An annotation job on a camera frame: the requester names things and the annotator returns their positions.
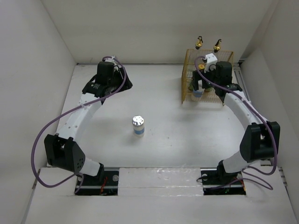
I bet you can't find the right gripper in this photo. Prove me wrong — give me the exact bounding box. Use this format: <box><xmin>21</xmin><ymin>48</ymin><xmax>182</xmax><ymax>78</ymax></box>
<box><xmin>191</xmin><ymin>64</ymin><xmax>220</xmax><ymax>91</ymax></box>

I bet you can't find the glass oil bottle gold spout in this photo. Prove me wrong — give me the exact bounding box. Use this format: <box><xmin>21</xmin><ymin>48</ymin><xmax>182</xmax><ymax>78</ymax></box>
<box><xmin>214</xmin><ymin>39</ymin><xmax>222</xmax><ymax>53</ymax></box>

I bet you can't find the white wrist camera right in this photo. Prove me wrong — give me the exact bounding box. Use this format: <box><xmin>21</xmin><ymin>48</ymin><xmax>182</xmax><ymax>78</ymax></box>
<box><xmin>203</xmin><ymin>53</ymin><xmax>218</xmax><ymax>73</ymax></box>

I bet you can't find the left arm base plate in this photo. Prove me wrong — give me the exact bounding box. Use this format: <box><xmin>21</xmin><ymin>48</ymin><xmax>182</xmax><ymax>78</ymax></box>
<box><xmin>74</xmin><ymin>167</ymin><xmax>120</xmax><ymax>196</ymax></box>

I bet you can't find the red sauce bottle yellow cap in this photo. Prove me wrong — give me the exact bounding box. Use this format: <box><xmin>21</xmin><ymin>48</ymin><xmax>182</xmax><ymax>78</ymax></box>
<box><xmin>188</xmin><ymin>70</ymin><xmax>205</xmax><ymax>93</ymax></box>

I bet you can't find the salt shaker blue label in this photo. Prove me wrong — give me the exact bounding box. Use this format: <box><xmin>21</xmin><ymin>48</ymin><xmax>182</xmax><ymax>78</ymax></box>
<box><xmin>132</xmin><ymin>115</ymin><xmax>145</xmax><ymax>137</ymax></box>
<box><xmin>192</xmin><ymin>87</ymin><xmax>204</xmax><ymax>98</ymax></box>

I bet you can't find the aluminium rail right side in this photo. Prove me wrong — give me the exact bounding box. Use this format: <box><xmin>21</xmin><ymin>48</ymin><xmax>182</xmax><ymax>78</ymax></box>
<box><xmin>230</xmin><ymin>63</ymin><xmax>273</xmax><ymax>167</ymax></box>

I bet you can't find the yellow wire rack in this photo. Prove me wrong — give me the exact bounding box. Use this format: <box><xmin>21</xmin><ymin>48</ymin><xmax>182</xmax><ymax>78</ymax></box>
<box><xmin>181</xmin><ymin>49</ymin><xmax>222</xmax><ymax>108</ymax></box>

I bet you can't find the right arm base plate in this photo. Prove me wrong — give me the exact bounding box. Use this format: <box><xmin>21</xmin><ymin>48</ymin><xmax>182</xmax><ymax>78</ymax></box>
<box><xmin>197</xmin><ymin>168</ymin><xmax>246</xmax><ymax>196</ymax></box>

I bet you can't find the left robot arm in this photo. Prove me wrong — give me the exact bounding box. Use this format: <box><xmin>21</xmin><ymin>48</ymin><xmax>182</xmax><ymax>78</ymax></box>
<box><xmin>44</xmin><ymin>56</ymin><xmax>133</xmax><ymax>185</ymax></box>

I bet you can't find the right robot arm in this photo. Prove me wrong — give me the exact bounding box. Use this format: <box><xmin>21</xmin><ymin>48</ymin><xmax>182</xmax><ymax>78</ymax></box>
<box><xmin>192</xmin><ymin>61</ymin><xmax>280</xmax><ymax>184</ymax></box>

